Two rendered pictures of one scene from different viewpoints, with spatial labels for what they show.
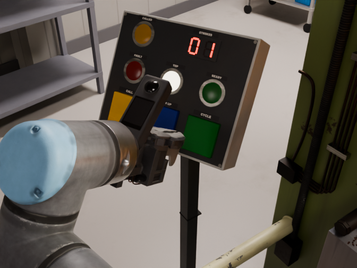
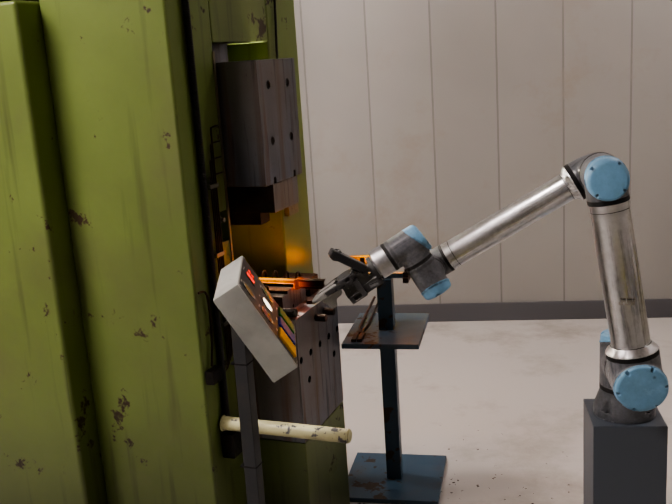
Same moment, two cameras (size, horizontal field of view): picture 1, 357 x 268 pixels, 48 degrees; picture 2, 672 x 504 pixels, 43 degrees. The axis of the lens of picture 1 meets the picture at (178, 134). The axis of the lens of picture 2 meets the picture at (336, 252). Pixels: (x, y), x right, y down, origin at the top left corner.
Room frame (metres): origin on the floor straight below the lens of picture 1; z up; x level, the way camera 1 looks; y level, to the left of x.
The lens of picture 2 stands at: (1.91, 2.04, 1.76)
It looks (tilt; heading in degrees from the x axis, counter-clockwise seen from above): 13 degrees down; 236
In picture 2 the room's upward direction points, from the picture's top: 4 degrees counter-clockwise
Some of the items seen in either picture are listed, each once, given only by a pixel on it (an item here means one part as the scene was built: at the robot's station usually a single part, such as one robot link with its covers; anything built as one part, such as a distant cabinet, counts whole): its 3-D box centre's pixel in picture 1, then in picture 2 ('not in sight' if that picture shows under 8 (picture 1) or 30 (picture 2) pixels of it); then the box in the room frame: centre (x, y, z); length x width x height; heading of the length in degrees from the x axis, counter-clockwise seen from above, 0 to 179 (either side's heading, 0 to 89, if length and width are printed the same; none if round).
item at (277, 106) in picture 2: not in sight; (230, 121); (0.52, -0.61, 1.56); 0.42 x 0.39 x 0.40; 124
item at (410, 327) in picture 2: not in sight; (387, 330); (-0.09, -0.58, 0.67); 0.40 x 0.30 x 0.02; 43
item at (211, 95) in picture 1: (212, 92); not in sight; (0.73, -0.07, 1.09); 0.05 x 0.03 x 0.04; 34
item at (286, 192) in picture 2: not in sight; (231, 193); (0.56, -0.58, 1.32); 0.42 x 0.20 x 0.10; 124
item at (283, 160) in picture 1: (289, 169); (214, 375); (0.82, -0.30, 0.80); 0.06 x 0.03 x 0.04; 34
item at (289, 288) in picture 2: not in sight; (240, 293); (0.56, -0.58, 0.96); 0.42 x 0.20 x 0.09; 124
